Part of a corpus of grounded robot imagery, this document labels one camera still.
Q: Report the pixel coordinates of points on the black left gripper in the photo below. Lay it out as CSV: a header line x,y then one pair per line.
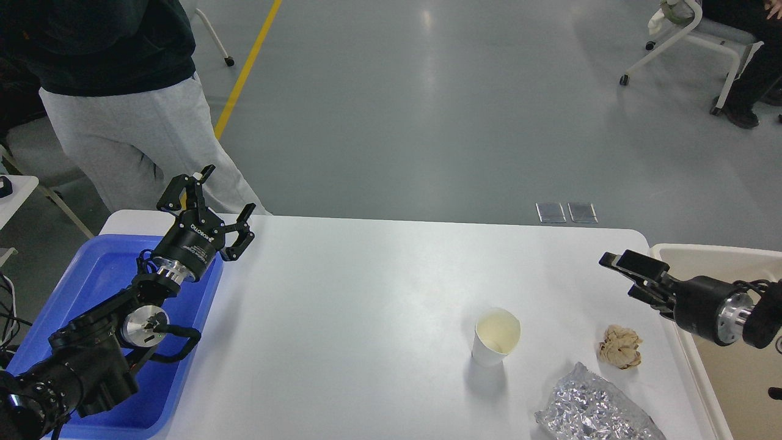
x,y
189,247

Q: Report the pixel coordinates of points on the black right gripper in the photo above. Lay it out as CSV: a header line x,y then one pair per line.
x,y
706,307

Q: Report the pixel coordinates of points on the white paper cup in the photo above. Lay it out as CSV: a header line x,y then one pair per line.
x,y
496,334

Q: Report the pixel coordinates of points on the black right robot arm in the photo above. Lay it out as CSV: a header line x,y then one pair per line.
x,y
764,322

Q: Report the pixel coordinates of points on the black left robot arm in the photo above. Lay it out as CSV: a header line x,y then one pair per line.
x,y
96,356

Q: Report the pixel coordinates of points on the crumpled brown paper ball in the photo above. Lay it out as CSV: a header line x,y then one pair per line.
x,y
620,347

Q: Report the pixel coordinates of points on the right metal floor plate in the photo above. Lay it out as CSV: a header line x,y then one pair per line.
x,y
583,212

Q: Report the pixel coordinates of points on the metal floor plate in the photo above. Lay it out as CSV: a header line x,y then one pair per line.
x,y
551,213
583,212

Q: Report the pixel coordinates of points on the blue plastic bin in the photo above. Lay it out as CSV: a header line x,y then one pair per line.
x,y
103,266

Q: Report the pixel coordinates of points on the beige plastic bin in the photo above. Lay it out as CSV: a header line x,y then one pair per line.
x,y
732,381

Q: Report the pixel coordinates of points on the left metal floor plate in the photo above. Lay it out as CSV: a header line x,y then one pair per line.
x,y
551,213

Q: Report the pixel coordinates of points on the crumpled silver foil bag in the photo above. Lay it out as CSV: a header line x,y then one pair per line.
x,y
583,405

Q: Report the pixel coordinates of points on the white chair legs with casters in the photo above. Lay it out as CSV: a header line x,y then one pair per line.
x,y
228,60

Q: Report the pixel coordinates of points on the standing person grey trousers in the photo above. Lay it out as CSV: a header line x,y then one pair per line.
x,y
124,98

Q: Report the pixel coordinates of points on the white side table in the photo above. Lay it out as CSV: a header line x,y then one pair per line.
x,y
15,191

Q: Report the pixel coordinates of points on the seated person in black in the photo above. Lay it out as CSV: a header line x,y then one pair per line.
x,y
760,80

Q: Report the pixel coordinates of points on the white frame chair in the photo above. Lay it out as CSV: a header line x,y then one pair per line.
x,y
682,21

